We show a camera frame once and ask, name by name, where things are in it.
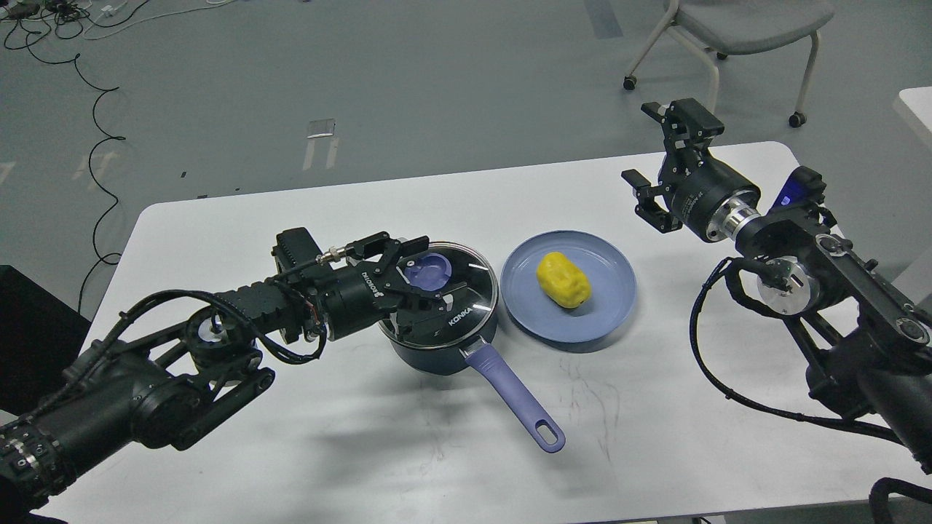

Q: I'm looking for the black box at left edge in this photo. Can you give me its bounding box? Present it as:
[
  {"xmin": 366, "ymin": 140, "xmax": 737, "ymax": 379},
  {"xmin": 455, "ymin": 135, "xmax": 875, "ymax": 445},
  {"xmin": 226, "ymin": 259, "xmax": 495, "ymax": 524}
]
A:
[{"xmin": 1, "ymin": 265, "xmax": 90, "ymax": 416}]

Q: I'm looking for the blue round plate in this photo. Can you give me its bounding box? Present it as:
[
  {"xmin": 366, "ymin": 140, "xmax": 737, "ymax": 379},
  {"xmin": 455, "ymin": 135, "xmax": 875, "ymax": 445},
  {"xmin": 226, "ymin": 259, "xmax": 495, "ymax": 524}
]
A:
[{"xmin": 500, "ymin": 230, "xmax": 638, "ymax": 344}]

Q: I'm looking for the dark pot with purple handle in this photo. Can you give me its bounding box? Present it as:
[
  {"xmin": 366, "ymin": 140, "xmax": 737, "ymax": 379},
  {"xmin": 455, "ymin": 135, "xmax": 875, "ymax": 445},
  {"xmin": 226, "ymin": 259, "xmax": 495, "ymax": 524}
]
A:
[{"xmin": 389, "ymin": 305, "xmax": 566, "ymax": 453}]

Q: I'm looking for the white floor cable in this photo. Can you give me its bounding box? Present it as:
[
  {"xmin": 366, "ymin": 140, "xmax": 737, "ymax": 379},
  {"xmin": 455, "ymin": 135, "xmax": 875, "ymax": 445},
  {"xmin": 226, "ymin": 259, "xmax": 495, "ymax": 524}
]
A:
[{"xmin": 80, "ymin": 0, "xmax": 241, "ymax": 41}]

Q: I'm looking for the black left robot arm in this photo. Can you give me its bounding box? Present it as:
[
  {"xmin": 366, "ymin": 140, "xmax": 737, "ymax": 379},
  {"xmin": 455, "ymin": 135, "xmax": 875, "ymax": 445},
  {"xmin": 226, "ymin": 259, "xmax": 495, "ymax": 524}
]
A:
[{"xmin": 2, "ymin": 228, "xmax": 453, "ymax": 523}]

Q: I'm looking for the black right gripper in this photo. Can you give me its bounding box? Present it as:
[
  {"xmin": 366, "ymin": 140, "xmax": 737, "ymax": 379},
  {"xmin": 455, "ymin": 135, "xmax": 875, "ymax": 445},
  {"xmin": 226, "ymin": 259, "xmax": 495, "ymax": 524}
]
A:
[{"xmin": 620, "ymin": 98, "xmax": 760, "ymax": 243}]

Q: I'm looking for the glass lid with purple knob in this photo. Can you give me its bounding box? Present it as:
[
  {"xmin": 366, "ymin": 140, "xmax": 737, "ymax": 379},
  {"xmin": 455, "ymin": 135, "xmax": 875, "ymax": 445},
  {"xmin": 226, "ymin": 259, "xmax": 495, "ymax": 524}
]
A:
[{"xmin": 379, "ymin": 242, "xmax": 499, "ymax": 349}]

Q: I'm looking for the grey office chair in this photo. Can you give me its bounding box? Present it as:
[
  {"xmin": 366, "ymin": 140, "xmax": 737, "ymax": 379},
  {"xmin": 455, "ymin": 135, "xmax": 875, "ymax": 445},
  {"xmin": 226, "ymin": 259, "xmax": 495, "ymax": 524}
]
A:
[{"xmin": 622, "ymin": 1, "xmax": 835, "ymax": 129}]

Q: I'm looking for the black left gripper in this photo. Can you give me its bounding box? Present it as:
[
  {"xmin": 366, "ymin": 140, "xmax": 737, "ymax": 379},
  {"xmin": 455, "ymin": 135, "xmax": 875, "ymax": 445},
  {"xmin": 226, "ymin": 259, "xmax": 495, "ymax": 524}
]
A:
[{"xmin": 314, "ymin": 231, "xmax": 467, "ymax": 344}]

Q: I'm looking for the white table at right edge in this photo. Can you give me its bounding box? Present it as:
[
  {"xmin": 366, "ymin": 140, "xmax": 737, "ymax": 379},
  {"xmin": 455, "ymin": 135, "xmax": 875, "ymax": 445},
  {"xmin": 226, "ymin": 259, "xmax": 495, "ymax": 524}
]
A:
[{"xmin": 892, "ymin": 86, "xmax": 932, "ymax": 150}]

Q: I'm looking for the black floor cable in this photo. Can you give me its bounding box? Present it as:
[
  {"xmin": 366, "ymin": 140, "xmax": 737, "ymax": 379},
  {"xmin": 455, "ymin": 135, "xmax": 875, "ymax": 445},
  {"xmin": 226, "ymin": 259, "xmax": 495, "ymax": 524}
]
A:
[{"xmin": 0, "ymin": 0, "xmax": 150, "ymax": 314}]

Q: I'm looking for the yellow potato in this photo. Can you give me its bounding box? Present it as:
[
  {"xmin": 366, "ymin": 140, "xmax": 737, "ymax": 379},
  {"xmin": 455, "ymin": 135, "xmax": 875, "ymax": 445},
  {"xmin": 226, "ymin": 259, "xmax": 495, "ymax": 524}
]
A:
[{"xmin": 535, "ymin": 251, "xmax": 592, "ymax": 309}]

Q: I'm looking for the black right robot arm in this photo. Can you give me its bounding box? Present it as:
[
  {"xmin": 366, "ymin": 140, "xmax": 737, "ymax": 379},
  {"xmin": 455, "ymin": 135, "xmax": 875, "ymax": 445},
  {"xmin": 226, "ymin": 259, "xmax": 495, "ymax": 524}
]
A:
[{"xmin": 622, "ymin": 98, "xmax": 931, "ymax": 474}]

